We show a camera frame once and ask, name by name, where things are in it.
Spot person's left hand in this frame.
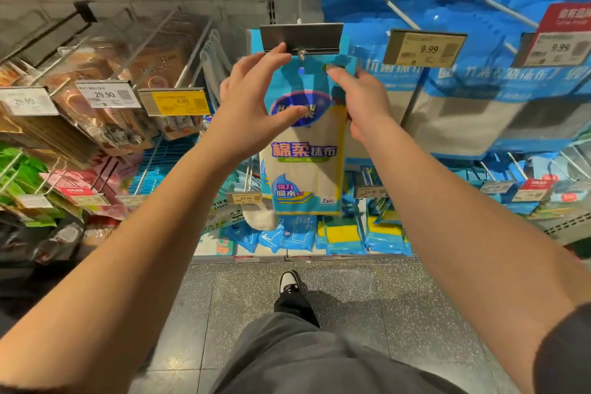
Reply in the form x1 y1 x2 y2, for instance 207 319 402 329
205 42 310 169

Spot person's right hand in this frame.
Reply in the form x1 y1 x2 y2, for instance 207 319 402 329
325 61 396 145

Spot blue antibacterial cloth packets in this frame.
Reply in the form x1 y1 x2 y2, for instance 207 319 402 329
321 0 444 164

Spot teal cotton cloth packets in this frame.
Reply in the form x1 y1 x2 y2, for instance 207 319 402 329
247 29 358 217

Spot person's right forearm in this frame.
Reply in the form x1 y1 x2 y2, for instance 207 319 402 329
355 116 591 394

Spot small yellowish shelf tag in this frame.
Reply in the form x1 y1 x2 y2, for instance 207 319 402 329
229 190 264 206

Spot person's black shoe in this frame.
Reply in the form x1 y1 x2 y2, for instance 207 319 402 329
277 269 308 298

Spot person's grey trousers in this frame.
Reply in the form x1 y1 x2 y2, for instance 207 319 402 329
212 292 472 394

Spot person's dark right sleeve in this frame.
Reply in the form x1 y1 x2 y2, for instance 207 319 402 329
531 301 591 394

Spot bright yellow price tag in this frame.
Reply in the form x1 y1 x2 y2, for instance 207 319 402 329
139 87 212 117

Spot yellowish price tag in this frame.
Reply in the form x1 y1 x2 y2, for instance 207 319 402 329
259 22 345 55
383 29 468 69

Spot metal peg hook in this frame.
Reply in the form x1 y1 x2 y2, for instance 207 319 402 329
432 0 541 30
353 0 421 32

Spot blue glove packets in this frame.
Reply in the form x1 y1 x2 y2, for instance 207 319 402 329
222 214 320 254

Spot yellow green sponge packets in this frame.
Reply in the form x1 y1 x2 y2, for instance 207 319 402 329
318 209 412 256

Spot hanging brownish packets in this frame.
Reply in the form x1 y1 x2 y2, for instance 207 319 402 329
0 10 209 164

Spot pale white price tag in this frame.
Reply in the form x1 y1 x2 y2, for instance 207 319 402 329
76 81 142 110
0 87 59 117

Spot pink goods pile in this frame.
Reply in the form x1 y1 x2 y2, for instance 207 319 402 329
41 163 140 219

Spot red white price tag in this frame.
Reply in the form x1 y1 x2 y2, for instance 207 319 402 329
514 1 591 69

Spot striped sponge packets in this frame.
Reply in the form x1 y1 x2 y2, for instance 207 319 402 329
462 153 591 224

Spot hanging green packets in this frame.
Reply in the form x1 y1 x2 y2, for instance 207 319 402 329
0 149 57 224

